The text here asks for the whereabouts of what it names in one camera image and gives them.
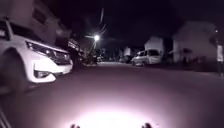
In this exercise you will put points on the street lamp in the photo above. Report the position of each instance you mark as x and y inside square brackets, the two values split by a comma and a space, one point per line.
[96, 38]

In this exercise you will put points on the white van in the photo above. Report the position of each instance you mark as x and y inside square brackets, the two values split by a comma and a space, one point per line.
[148, 57]

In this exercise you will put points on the white car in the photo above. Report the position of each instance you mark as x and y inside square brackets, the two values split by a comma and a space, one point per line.
[40, 61]

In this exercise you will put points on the dark asphalt road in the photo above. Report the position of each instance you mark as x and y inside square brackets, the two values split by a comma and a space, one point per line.
[133, 93]

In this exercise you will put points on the robot's own part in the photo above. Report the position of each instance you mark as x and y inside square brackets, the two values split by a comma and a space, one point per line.
[75, 126]
[146, 126]

